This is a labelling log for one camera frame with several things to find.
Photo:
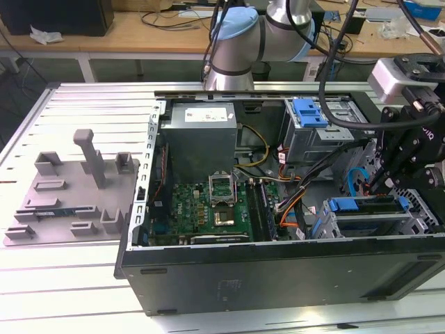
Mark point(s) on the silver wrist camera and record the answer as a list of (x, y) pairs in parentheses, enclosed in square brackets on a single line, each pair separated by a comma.
[(386, 81)]

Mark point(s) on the silver drive cage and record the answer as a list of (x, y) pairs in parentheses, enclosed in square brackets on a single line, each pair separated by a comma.
[(302, 146)]

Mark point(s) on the CPU socket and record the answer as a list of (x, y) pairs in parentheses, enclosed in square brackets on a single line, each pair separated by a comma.
[(224, 217)]

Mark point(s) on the black graphics card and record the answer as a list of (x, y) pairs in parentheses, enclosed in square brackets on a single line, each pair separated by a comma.
[(219, 239)]

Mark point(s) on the blue cardboard box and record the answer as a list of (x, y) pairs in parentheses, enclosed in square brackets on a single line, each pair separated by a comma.
[(427, 8)]

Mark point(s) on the black RAM slot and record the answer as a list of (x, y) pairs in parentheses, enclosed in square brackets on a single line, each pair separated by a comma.
[(259, 208), (253, 208)]

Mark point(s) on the black waste bin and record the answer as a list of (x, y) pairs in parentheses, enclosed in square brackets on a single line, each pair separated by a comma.
[(260, 71)]

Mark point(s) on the black PC case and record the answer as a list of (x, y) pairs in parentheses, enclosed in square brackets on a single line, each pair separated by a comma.
[(243, 278)]

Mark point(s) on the clear plastic bags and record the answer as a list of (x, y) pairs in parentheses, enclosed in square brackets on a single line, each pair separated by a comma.
[(396, 29)]

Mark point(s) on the white crumpled wrapper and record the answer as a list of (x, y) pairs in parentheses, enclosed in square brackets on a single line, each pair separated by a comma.
[(45, 36)]

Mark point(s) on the small black cube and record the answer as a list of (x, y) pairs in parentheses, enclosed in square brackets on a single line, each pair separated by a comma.
[(358, 25)]

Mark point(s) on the wooden desk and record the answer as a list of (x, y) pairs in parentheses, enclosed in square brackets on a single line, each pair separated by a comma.
[(121, 38)]

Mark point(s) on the large black box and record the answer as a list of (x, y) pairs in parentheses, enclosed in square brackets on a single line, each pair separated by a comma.
[(52, 17)]

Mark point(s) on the grey parts rack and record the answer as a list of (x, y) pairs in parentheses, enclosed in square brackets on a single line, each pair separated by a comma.
[(69, 222)]

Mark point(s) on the blue drive latch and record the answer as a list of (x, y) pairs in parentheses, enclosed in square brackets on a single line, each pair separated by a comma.
[(307, 116)]

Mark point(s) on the silver power supply unit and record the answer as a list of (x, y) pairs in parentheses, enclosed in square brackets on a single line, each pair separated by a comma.
[(198, 146)]

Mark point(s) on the RAM stick with black chips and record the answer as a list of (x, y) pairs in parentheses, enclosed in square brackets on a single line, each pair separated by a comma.
[(267, 208)]

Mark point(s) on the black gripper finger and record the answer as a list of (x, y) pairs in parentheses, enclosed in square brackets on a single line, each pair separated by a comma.
[(410, 170), (384, 139)]

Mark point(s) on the green motherboard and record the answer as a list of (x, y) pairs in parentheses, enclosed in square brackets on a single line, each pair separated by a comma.
[(187, 215)]

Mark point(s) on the RAM stick with blue board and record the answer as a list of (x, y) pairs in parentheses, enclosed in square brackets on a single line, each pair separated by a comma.
[(55, 212)]

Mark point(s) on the black case fan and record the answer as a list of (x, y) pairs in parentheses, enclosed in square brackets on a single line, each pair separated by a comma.
[(161, 174)]

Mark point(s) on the silver disk bay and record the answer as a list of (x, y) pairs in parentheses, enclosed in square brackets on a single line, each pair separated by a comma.
[(368, 217)]

